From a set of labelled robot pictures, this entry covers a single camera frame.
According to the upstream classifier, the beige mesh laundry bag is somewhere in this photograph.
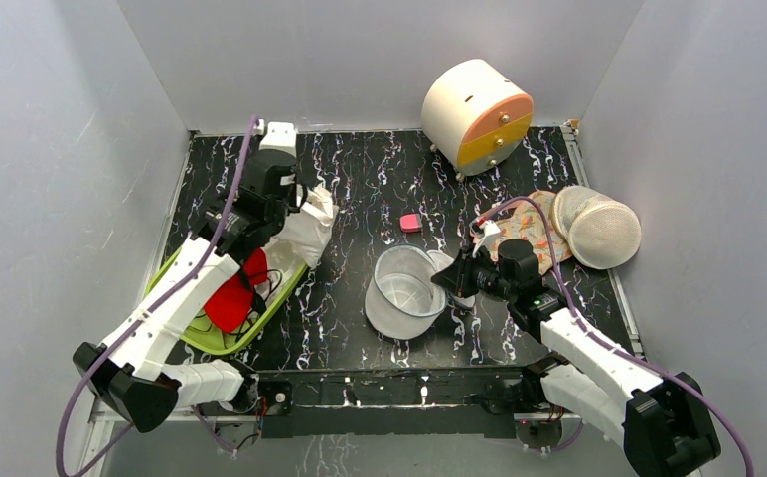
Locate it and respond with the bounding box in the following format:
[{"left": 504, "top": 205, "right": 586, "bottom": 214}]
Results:
[{"left": 550, "top": 186, "right": 642, "bottom": 270}]

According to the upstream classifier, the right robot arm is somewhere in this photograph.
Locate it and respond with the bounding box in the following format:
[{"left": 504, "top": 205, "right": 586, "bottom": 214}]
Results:
[{"left": 431, "top": 239, "right": 721, "bottom": 476}]

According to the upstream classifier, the round white drawer cabinet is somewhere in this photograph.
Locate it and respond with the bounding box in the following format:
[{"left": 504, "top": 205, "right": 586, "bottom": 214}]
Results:
[{"left": 420, "top": 59, "right": 535, "bottom": 182}]

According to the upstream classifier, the white bra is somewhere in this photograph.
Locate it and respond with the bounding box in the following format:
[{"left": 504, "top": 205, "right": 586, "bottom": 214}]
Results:
[{"left": 264, "top": 184, "right": 339, "bottom": 272}]

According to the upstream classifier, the floral mesh laundry pouch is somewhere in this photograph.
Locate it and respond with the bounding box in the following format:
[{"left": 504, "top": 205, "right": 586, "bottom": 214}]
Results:
[{"left": 471, "top": 190, "right": 572, "bottom": 275}]

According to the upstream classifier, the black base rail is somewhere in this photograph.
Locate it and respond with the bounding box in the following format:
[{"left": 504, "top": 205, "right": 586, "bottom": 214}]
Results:
[{"left": 93, "top": 368, "right": 685, "bottom": 442}]

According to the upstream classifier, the pink eraser block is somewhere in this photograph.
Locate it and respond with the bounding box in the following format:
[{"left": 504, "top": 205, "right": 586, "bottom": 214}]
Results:
[{"left": 399, "top": 213, "right": 423, "bottom": 234}]

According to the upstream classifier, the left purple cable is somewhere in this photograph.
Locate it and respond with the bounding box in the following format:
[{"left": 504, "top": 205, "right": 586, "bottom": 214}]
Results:
[{"left": 54, "top": 114, "right": 263, "bottom": 477}]

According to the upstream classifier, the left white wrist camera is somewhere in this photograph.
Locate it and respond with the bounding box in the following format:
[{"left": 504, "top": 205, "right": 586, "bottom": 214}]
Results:
[{"left": 254, "top": 119, "right": 298, "bottom": 157}]

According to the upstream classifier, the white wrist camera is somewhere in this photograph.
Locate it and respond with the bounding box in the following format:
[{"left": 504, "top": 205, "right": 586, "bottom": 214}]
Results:
[
  {"left": 254, "top": 119, "right": 298, "bottom": 157},
  {"left": 469, "top": 217, "right": 501, "bottom": 258}
]

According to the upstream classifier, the red bra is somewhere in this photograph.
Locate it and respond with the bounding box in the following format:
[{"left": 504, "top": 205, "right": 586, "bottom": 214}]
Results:
[{"left": 184, "top": 248, "right": 284, "bottom": 355}]

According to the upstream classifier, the green plastic basket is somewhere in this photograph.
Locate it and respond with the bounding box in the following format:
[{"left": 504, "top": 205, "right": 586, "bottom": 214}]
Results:
[{"left": 144, "top": 243, "right": 309, "bottom": 357}]

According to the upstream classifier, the white mesh laundry bag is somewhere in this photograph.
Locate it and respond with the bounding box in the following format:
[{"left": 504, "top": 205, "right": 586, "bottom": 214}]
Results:
[{"left": 365, "top": 244, "right": 475, "bottom": 340}]

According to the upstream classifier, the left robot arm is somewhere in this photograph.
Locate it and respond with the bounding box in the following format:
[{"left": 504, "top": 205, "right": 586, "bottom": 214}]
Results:
[{"left": 73, "top": 149, "right": 305, "bottom": 433}]

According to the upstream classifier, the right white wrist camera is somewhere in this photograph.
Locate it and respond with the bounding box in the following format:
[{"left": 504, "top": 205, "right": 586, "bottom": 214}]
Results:
[{"left": 469, "top": 217, "right": 501, "bottom": 258}]

